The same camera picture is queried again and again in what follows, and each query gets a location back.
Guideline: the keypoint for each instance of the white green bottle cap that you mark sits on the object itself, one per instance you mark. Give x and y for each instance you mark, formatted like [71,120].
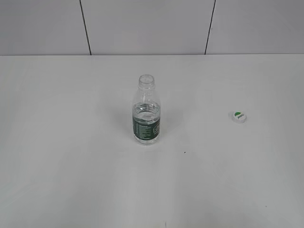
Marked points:
[237,117]

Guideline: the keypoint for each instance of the clear plastic water bottle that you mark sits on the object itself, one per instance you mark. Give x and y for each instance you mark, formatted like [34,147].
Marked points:
[146,111]

